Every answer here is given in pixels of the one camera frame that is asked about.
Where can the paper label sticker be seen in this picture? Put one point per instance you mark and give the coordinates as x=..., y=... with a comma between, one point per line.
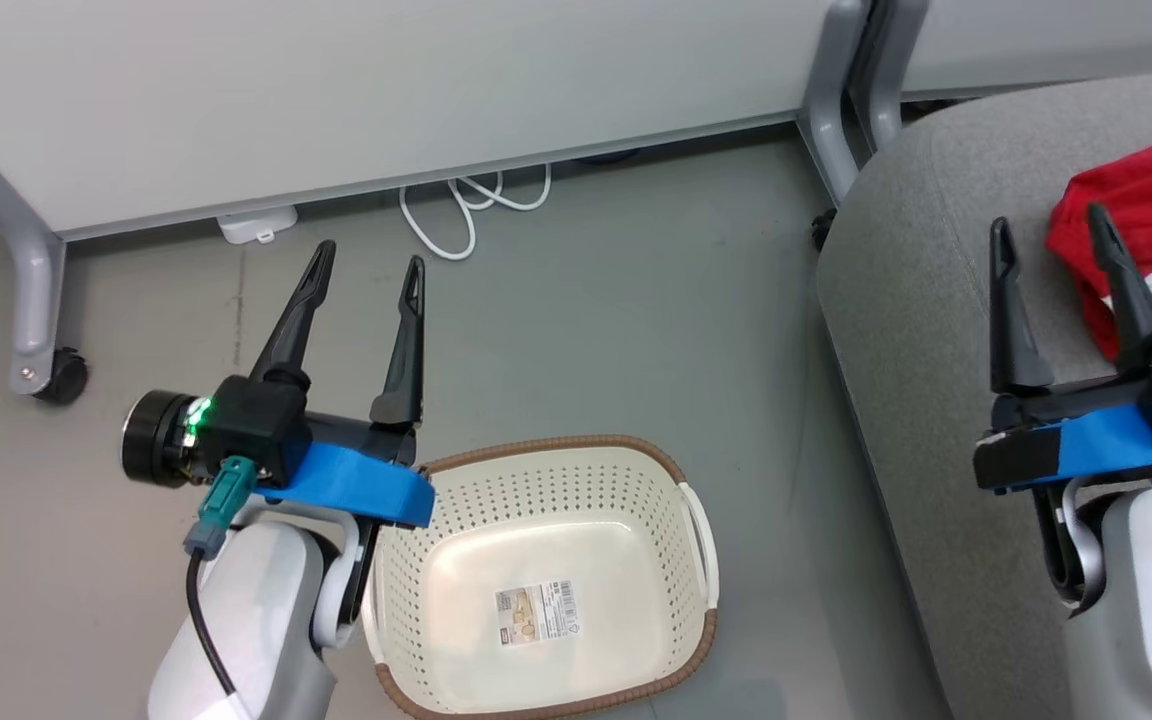
x=536, y=612

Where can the grey fabric sofa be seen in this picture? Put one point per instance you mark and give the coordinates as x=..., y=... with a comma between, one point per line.
x=916, y=300

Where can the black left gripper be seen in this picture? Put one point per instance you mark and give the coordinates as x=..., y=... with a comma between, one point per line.
x=251, y=420

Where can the small black caster wheel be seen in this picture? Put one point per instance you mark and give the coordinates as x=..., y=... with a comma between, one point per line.
x=823, y=230

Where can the red clothing with white stripe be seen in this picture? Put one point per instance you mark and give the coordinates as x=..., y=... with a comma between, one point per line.
x=1136, y=190

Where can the cream perforated laundry basket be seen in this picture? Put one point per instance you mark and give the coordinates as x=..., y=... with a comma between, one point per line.
x=456, y=620

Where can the grey curved partition leg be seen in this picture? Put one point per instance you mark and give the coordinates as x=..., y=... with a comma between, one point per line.
x=36, y=300

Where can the blue left camera mount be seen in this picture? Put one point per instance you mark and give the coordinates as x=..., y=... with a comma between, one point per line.
x=356, y=485

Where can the white partition panel behind sofa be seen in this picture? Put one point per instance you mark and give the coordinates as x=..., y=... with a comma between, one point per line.
x=1056, y=40

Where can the blue right camera mount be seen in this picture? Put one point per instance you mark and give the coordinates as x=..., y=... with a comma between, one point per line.
x=1106, y=445

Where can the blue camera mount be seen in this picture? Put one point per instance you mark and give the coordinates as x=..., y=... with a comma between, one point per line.
x=1106, y=445
x=356, y=485

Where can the large white partition panel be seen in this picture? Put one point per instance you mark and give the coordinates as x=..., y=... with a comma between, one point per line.
x=336, y=80

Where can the white power adapter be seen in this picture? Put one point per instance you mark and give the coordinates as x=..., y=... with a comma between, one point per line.
x=256, y=225

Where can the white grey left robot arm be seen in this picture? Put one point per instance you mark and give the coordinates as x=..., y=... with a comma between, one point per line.
x=256, y=610

